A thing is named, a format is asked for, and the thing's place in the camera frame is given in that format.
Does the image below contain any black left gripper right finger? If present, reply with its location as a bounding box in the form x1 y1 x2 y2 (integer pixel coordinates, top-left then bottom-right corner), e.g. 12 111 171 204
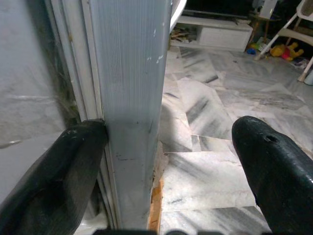
231 116 313 235

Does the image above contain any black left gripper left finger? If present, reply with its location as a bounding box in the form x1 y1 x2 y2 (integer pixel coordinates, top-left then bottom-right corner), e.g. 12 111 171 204
0 118 109 235

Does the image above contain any colourful plastic toy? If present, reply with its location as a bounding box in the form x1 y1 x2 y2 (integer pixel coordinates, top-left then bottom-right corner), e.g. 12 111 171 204
246 41 267 55

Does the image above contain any white high chair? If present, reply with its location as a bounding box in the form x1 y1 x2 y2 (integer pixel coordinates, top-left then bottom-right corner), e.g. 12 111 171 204
254 0 313 83

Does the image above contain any grey ribbed fridge door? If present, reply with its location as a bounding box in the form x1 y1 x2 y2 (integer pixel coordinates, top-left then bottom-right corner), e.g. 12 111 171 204
82 0 173 231

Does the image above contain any white low tv cabinet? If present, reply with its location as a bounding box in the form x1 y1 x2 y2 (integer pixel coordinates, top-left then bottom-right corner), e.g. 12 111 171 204
170 16 254 52

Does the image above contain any grey white fridge body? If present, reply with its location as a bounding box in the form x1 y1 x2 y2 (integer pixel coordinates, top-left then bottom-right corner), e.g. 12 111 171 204
0 0 103 206

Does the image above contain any yellow bear plush toy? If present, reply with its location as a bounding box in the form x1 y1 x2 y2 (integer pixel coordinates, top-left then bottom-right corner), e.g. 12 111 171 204
269 42 305 62

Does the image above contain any black flat television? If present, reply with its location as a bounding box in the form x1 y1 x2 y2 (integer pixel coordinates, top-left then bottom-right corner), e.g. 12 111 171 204
182 0 254 20

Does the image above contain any wooden fridge base platform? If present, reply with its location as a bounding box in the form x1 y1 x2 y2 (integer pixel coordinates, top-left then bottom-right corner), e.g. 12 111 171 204
148 179 164 233

